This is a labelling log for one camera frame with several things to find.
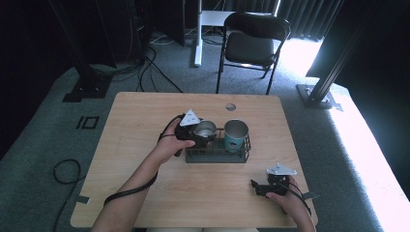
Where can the black folding chair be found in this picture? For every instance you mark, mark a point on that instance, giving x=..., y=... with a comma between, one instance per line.
x=253, y=48

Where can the grey tape strip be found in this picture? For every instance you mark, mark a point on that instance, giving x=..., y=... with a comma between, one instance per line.
x=311, y=195

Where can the person's left hand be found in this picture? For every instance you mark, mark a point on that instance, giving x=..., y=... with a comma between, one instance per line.
x=170, y=146

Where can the black metal stand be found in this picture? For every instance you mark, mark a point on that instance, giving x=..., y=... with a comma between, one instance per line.
x=87, y=80
x=322, y=87

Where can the dark curtain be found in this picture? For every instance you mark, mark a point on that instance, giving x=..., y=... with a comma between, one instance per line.
x=303, y=17

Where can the person's right hand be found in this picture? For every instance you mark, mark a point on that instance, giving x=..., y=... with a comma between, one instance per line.
x=290, y=201

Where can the brown metal cup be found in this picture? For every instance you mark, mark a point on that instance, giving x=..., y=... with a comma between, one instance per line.
x=205, y=130

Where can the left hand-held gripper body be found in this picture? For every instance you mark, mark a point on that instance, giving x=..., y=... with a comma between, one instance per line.
x=185, y=130

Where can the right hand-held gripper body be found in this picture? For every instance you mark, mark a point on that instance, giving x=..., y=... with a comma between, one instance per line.
x=277, y=183

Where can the teal metal cup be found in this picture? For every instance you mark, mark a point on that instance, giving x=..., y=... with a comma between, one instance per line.
x=236, y=135

